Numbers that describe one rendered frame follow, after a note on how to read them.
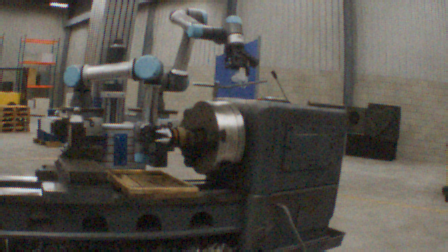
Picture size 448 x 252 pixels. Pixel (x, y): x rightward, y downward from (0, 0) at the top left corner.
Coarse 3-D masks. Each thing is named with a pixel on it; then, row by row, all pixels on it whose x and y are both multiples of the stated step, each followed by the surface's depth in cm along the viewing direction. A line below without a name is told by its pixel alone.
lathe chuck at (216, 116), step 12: (204, 108) 175; (216, 108) 170; (228, 108) 173; (204, 120) 175; (216, 120) 167; (228, 120) 168; (228, 132) 167; (216, 144) 166; (228, 144) 167; (204, 156) 174; (216, 156) 166; (228, 156) 168; (204, 168) 174; (216, 168) 170; (228, 168) 174
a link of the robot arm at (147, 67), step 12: (132, 60) 185; (144, 60) 182; (156, 60) 183; (72, 72) 183; (84, 72) 184; (96, 72) 185; (108, 72) 185; (120, 72) 185; (132, 72) 183; (144, 72) 182; (156, 72) 184; (72, 84) 183; (84, 84) 187
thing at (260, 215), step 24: (288, 192) 179; (312, 192) 188; (336, 192) 201; (264, 216) 175; (312, 216) 191; (216, 240) 193; (240, 240) 176; (264, 240) 177; (288, 240) 185; (312, 240) 194
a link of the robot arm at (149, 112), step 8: (144, 80) 199; (160, 80) 200; (152, 88) 199; (144, 96) 200; (152, 96) 199; (144, 104) 200; (152, 104) 200; (144, 112) 200; (152, 112) 200; (144, 120) 200; (152, 120) 200; (152, 144) 202; (152, 152) 202
